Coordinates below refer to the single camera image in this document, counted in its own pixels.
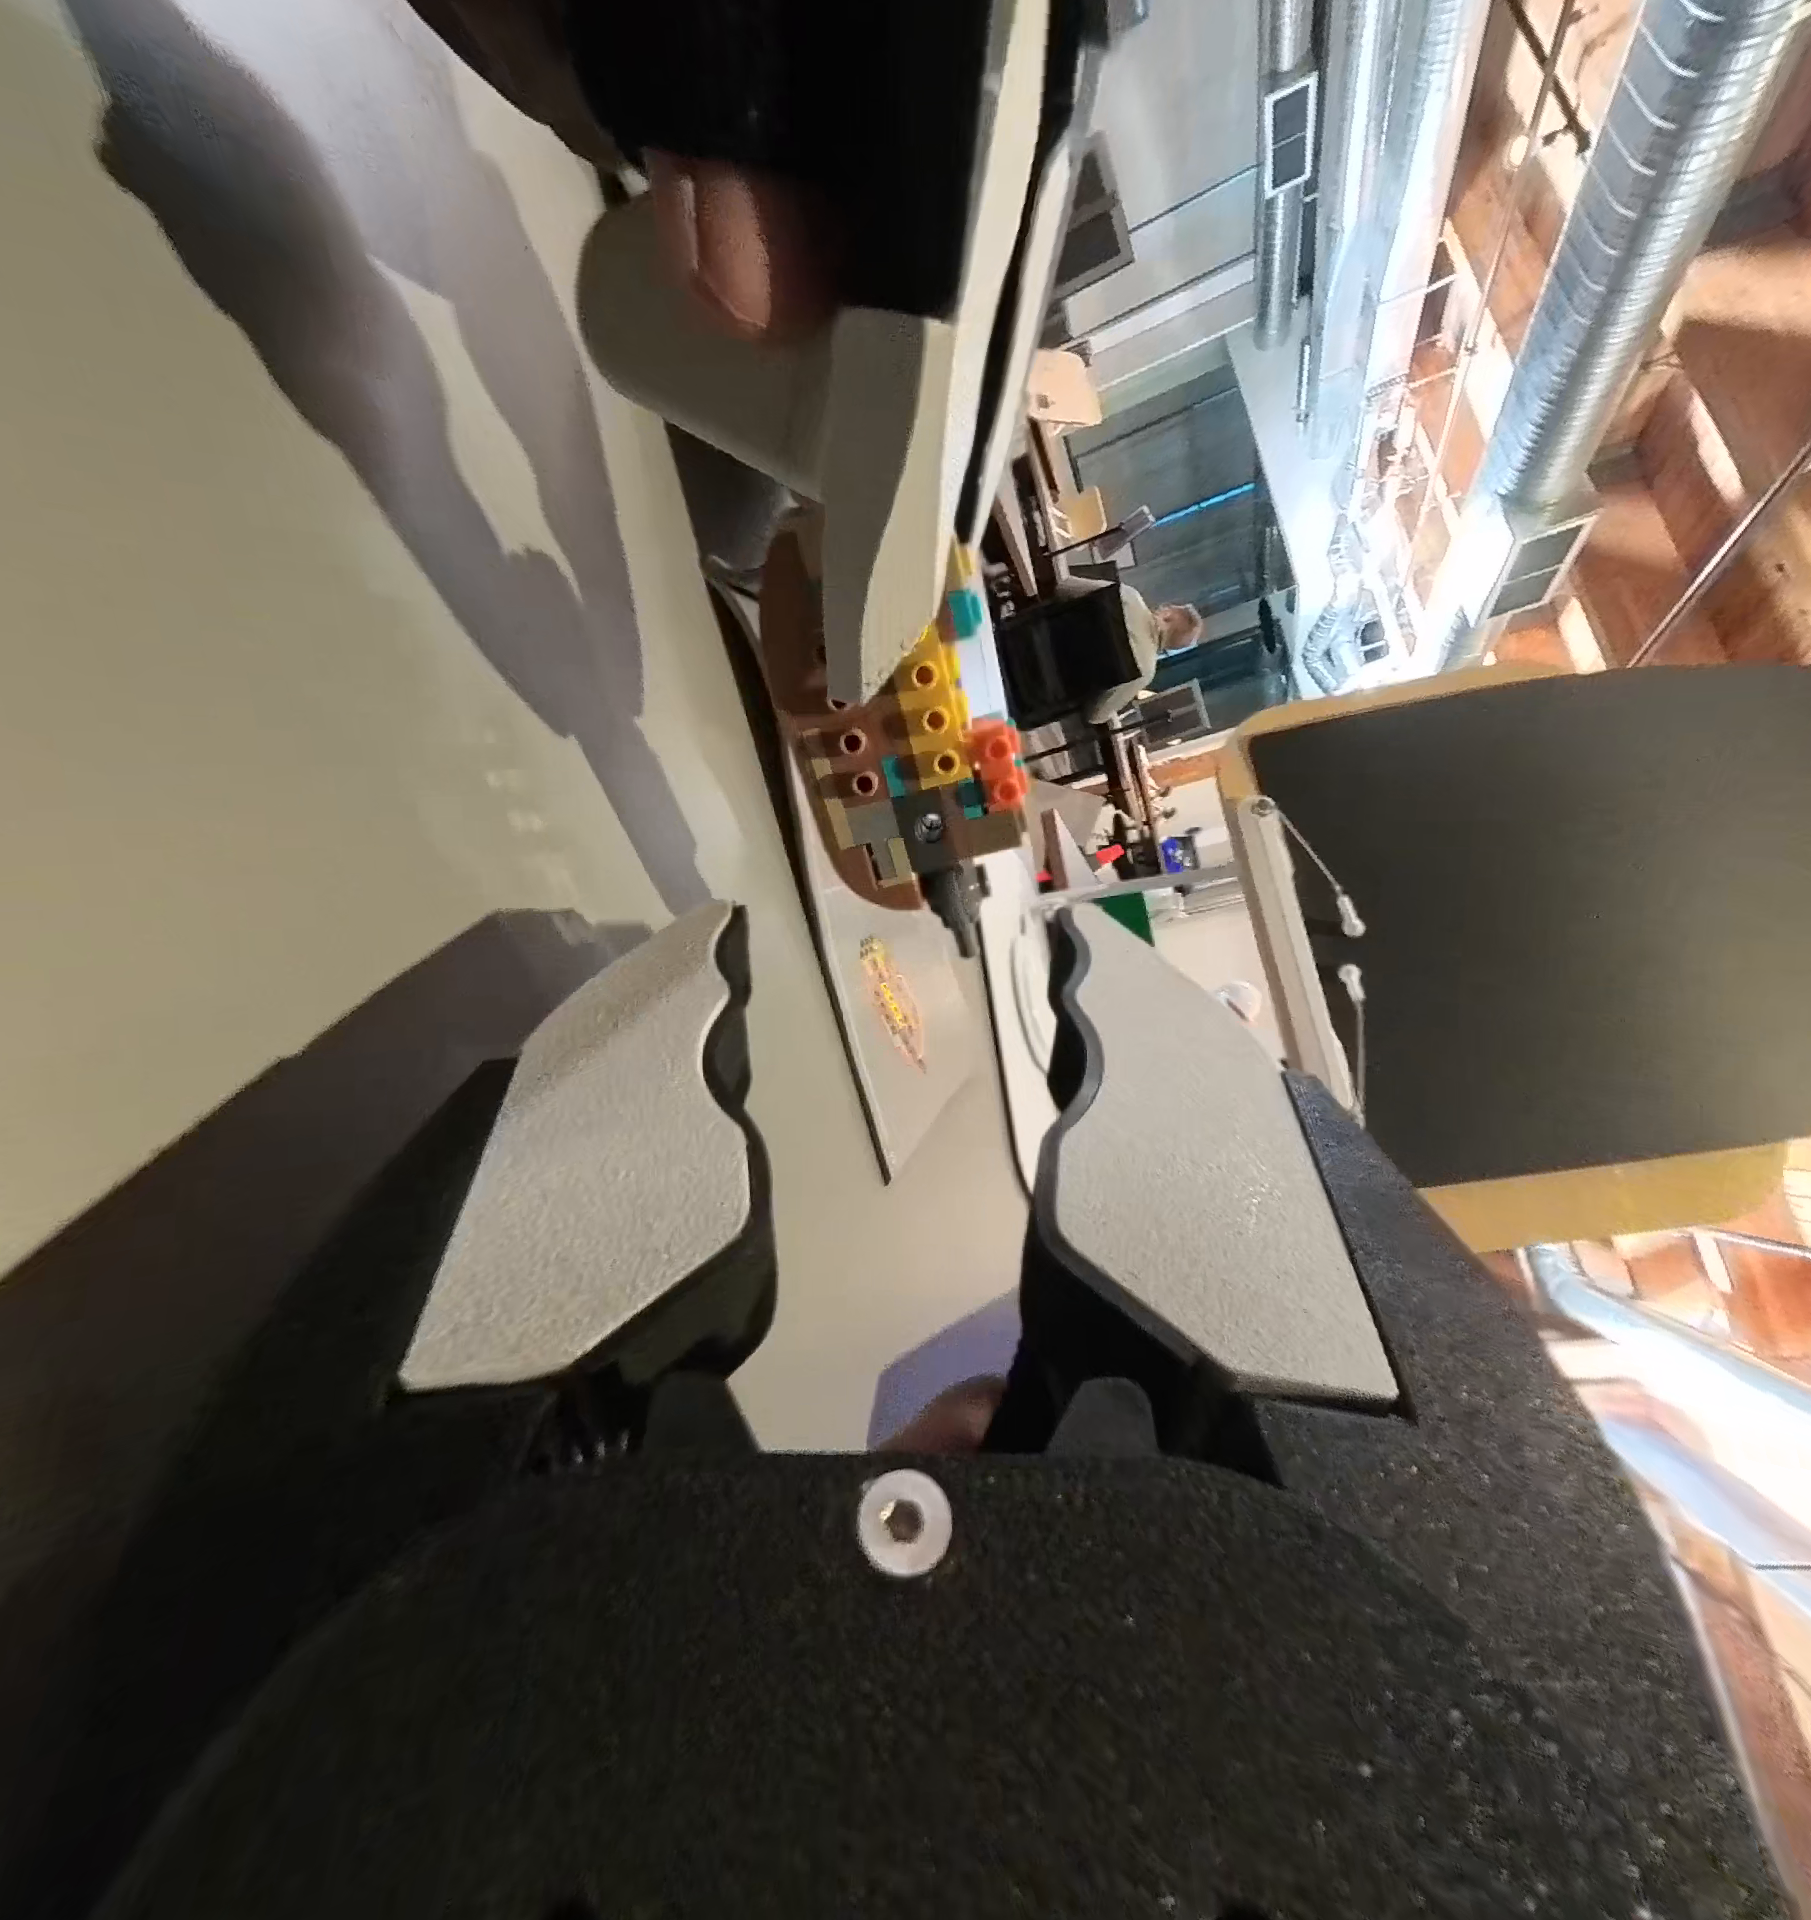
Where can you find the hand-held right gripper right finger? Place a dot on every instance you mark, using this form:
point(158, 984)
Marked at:
point(1206, 1215)

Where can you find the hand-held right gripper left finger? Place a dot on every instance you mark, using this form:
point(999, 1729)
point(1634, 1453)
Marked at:
point(589, 1200)

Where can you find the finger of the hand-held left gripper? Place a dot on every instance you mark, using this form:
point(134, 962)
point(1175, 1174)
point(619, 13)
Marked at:
point(892, 495)
point(1027, 301)

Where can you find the brown toy brick ship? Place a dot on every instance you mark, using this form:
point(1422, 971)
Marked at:
point(861, 751)

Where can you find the small orange teal brick piece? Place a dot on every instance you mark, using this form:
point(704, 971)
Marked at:
point(999, 765)

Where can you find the person's left hand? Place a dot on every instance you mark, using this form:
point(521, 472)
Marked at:
point(743, 257)

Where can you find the black office chair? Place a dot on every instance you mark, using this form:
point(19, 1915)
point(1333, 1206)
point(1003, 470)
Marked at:
point(1056, 662)

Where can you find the white stand with clear legs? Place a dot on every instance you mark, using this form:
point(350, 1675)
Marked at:
point(1686, 1358)

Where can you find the narrow silver ventilation duct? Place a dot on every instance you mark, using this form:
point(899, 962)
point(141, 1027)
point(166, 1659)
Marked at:
point(1303, 226)

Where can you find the black board with wooden frame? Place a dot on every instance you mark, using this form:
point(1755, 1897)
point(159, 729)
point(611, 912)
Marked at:
point(1566, 931)

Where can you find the wide silver ventilation duct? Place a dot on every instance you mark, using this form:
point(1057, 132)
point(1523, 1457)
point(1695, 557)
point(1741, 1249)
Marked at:
point(1640, 226)

